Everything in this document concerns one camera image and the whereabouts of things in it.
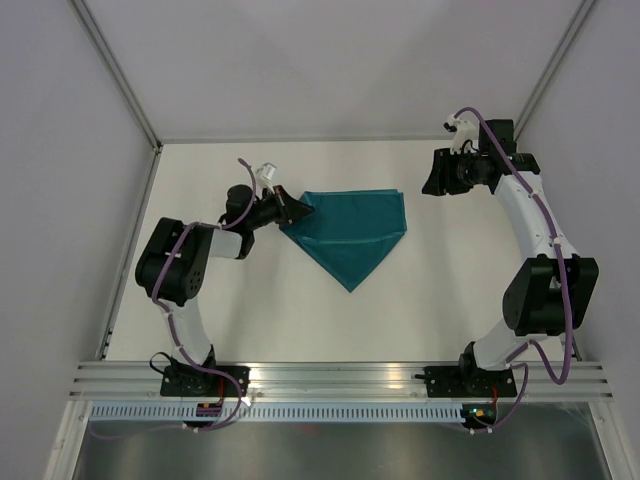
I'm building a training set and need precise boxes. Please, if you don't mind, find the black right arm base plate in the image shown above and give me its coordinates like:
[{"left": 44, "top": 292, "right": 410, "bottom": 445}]
[{"left": 414, "top": 365, "right": 518, "bottom": 399}]

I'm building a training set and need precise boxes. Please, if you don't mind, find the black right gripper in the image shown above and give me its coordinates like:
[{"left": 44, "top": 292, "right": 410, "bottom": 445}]
[{"left": 421, "top": 147, "right": 485, "bottom": 196}]

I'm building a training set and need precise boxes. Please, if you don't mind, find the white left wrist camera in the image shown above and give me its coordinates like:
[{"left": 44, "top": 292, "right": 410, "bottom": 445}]
[{"left": 255, "top": 162, "right": 277, "bottom": 190}]

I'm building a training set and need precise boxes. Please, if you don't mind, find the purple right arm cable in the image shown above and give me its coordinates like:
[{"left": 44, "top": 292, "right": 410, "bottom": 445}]
[{"left": 457, "top": 105, "right": 576, "bottom": 436}]

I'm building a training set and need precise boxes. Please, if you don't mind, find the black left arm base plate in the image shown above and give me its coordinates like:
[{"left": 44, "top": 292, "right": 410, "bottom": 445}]
[{"left": 160, "top": 363, "right": 250, "bottom": 398}]

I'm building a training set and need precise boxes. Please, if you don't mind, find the aluminium frame rail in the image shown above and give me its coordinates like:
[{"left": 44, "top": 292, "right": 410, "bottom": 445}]
[{"left": 67, "top": 361, "right": 613, "bottom": 403}]

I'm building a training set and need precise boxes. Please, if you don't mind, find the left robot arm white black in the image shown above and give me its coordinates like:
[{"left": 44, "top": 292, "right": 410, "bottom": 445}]
[{"left": 135, "top": 184, "right": 315, "bottom": 396}]

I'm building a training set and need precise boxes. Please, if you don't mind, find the teal cloth napkin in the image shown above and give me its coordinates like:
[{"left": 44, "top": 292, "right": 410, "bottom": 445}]
[{"left": 281, "top": 189, "right": 407, "bottom": 292}]

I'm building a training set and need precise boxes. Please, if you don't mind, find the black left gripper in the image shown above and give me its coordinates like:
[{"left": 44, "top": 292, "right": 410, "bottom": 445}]
[{"left": 246, "top": 185, "right": 314, "bottom": 231}]

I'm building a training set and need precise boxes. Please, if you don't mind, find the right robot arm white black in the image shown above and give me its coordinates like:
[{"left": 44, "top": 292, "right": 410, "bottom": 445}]
[{"left": 422, "top": 113, "right": 599, "bottom": 395}]

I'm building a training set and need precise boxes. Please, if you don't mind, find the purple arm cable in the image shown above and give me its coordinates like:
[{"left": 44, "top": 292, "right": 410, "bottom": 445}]
[
  {"left": 457, "top": 105, "right": 576, "bottom": 436},
  {"left": 89, "top": 157, "right": 261, "bottom": 441}
]

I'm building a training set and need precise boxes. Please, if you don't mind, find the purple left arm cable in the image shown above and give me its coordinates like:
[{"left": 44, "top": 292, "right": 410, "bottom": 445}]
[{"left": 89, "top": 157, "right": 261, "bottom": 441}]

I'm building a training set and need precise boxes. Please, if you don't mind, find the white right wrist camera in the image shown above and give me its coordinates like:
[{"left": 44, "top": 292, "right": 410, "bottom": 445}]
[{"left": 443, "top": 114, "right": 478, "bottom": 154}]

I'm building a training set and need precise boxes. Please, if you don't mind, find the white slotted cable duct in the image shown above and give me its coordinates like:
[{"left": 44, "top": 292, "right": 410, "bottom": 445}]
[{"left": 90, "top": 401, "right": 465, "bottom": 423}]

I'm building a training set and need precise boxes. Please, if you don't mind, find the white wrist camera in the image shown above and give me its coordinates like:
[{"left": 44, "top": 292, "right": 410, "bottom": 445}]
[
  {"left": 443, "top": 114, "right": 478, "bottom": 154},
  {"left": 255, "top": 162, "right": 277, "bottom": 190}
]

